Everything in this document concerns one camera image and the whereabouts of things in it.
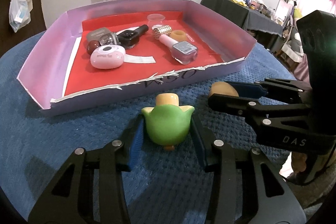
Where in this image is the orange round lid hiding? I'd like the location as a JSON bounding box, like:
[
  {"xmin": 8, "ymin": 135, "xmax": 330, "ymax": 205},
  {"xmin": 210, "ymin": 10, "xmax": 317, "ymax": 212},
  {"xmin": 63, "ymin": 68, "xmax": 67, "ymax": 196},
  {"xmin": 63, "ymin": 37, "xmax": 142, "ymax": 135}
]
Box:
[{"xmin": 209, "ymin": 81, "xmax": 239, "ymax": 97}]

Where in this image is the green tulip-shaped toy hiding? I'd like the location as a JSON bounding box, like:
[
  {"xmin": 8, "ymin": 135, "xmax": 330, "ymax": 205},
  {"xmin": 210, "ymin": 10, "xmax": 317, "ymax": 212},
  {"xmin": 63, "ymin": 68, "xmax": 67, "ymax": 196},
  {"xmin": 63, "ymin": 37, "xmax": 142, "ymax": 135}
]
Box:
[{"xmin": 141, "ymin": 93, "xmax": 195, "ymax": 151}]

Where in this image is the pink nail polish bottle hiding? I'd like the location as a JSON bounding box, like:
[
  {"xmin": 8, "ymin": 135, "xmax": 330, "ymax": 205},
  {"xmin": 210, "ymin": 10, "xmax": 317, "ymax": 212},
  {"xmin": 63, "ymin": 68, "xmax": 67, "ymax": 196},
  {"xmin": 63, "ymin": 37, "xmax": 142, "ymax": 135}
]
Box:
[{"xmin": 159, "ymin": 35, "xmax": 198, "ymax": 65}]

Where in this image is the pink round compact case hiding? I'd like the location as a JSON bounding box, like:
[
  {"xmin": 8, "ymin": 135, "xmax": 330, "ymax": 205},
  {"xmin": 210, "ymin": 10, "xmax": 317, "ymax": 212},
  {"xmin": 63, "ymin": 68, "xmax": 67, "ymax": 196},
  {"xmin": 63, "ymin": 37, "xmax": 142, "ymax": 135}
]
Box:
[{"xmin": 90, "ymin": 45, "xmax": 126, "ymax": 69}]

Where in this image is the gold studded cylinder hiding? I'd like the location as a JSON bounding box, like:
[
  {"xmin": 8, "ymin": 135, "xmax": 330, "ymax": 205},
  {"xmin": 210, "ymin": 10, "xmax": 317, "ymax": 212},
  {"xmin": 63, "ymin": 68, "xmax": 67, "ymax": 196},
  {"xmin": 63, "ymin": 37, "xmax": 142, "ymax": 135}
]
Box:
[{"xmin": 153, "ymin": 25, "xmax": 172, "ymax": 40}]

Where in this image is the glass bottle red ball cap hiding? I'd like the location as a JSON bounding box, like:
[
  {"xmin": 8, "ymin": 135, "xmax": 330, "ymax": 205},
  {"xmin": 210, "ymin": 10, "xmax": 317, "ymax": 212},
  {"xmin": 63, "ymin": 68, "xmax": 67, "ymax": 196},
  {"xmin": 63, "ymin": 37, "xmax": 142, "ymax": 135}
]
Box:
[{"xmin": 86, "ymin": 32, "xmax": 120, "ymax": 55}]

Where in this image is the black nail polish bottle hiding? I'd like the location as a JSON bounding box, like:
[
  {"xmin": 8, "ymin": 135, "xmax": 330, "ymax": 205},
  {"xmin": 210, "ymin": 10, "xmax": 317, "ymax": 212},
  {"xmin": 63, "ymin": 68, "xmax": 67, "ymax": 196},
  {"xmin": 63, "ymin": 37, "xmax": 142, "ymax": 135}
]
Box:
[{"xmin": 117, "ymin": 24, "xmax": 149, "ymax": 50}]

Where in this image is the person's right hand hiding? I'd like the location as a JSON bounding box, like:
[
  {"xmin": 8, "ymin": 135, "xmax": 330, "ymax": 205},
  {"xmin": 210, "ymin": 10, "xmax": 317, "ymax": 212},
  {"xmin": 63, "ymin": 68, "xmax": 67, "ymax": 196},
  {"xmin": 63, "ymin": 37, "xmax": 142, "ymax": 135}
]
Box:
[{"xmin": 291, "ymin": 152, "xmax": 307, "ymax": 174}]

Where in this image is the blue textured table cloth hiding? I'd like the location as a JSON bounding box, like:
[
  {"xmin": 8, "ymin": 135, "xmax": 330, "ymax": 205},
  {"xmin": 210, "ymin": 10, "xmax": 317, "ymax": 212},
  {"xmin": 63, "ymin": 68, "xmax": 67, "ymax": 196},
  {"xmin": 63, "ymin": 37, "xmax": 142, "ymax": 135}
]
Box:
[{"xmin": 1, "ymin": 32, "xmax": 294, "ymax": 223}]

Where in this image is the dark cluttered side table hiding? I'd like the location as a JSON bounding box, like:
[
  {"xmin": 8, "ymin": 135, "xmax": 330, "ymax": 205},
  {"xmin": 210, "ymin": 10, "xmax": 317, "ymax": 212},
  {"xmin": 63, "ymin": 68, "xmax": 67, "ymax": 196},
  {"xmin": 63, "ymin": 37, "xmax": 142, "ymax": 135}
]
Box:
[{"xmin": 201, "ymin": 0, "xmax": 282, "ymax": 48}]

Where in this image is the purple cardboard tray red liner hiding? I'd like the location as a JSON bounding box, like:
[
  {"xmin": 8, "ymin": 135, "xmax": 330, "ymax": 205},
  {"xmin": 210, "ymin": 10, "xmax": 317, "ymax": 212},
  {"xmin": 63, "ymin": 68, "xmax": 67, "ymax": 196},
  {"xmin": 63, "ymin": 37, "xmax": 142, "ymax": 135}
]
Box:
[{"xmin": 17, "ymin": 0, "xmax": 256, "ymax": 116}]

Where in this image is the clear plastic cup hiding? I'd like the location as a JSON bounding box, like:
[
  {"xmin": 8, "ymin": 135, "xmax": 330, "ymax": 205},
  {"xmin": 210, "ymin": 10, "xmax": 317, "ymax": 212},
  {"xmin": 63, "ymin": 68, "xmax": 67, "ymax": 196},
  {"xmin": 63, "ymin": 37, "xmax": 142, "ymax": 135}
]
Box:
[{"xmin": 147, "ymin": 13, "xmax": 165, "ymax": 30}]

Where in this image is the dark brown door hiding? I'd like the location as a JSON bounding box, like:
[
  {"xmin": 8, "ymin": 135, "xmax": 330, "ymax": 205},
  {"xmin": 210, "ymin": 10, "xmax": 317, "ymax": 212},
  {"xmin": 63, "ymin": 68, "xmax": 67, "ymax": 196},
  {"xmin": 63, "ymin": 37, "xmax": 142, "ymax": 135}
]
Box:
[{"xmin": 0, "ymin": 0, "xmax": 47, "ymax": 58}]

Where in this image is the clear plastic bag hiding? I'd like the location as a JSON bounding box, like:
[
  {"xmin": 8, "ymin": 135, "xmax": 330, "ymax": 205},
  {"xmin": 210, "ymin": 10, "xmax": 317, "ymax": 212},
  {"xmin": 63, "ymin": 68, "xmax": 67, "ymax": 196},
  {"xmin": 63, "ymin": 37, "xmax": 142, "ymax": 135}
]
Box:
[{"xmin": 9, "ymin": 0, "xmax": 31, "ymax": 33}]

